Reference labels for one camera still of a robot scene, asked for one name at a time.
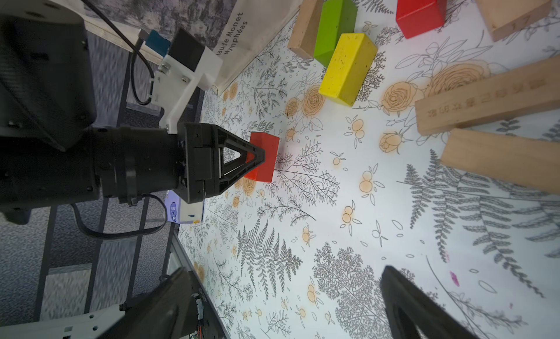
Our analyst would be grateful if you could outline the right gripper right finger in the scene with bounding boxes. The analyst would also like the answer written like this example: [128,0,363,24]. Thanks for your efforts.
[380,266,475,339]

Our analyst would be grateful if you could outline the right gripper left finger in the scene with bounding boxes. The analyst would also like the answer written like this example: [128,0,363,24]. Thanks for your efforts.
[99,268,204,339]

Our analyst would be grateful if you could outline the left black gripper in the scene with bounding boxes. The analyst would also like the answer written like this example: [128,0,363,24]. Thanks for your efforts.
[176,123,265,203]

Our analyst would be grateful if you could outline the yellow wooden block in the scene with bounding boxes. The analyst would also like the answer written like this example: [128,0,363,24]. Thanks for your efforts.
[319,33,378,107]

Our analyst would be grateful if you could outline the green wooden block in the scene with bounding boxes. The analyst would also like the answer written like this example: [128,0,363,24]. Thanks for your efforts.
[314,0,357,68]

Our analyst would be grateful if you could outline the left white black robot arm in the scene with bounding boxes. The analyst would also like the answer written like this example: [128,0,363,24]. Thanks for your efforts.
[1,0,265,225]

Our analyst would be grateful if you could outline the purple white small box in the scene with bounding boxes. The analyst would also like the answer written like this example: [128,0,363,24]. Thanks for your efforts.
[165,190,204,225]

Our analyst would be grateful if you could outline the leftmost natural wooden block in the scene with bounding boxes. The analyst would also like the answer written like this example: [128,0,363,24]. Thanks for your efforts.
[287,0,324,59]

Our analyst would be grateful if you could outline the beige canvas tote bag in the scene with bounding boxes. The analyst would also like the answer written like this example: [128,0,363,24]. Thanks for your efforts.
[89,0,303,94]

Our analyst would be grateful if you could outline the lowest natural wooden block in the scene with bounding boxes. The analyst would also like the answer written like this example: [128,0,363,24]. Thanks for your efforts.
[440,129,559,195]

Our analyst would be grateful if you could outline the natural block with engraved numbers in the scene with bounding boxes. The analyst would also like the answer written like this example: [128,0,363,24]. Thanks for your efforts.
[415,56,559,136]

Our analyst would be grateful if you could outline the natural block beside red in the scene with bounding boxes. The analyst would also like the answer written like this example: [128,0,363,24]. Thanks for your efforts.
[475,0,552,42]

